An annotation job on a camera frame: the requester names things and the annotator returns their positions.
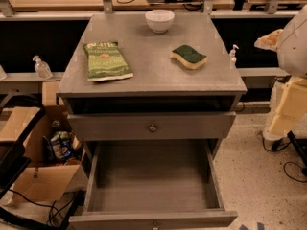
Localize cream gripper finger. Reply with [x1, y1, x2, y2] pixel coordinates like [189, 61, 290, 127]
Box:
[254, 29, 283, 52]

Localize green and yellow sponge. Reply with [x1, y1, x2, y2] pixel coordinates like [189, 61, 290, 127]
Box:
[171, 45, 207, 70]

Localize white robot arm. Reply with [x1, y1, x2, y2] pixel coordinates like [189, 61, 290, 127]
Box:
[254, 6, 307, 141]

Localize grey wooden drawer cabinet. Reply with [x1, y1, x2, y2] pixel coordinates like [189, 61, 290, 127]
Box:
[57, 11, 248, 230]

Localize closed grey middle drawer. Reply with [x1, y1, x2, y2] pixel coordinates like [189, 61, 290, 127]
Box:
[68, 112, 236, 141]

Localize round metal drawer knob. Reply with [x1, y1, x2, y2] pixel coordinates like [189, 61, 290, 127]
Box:
[148, 124, 157, 132]

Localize open grey bottom drawer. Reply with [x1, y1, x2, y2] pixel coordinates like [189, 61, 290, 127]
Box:
[70, 140, 237, 230]

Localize small white pump bottle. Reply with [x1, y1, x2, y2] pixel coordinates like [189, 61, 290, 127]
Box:
[229, 44, 239, 66]

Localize black metal stand base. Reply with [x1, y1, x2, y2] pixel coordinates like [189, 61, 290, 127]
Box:
[288, 131, 307, 167]

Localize white ceramic bowl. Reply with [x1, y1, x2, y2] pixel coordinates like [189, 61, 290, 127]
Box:
[145, 10, 175, 34]

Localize green potato chip bag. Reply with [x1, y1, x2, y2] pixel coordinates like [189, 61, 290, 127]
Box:
[83, 42, 133, 81]

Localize clear hand sanitizer bottle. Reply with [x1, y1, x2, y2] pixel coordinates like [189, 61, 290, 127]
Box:
[33, 55, 53, 80]

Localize snack packets in box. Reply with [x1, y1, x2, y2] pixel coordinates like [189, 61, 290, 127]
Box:
[43, 131, 81, 162]

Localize open cardboard box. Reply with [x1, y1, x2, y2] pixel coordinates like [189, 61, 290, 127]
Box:
[1, 89, 81, 203]

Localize wooden desk with metal frame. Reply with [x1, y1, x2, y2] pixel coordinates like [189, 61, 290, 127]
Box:
[0, 0, 307, 21]

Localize black floor cable left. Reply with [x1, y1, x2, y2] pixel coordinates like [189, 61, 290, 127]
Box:
[0, 189, 84, 230]

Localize black chair frame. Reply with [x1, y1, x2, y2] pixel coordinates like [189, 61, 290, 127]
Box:
[0, 92, 46, 198]

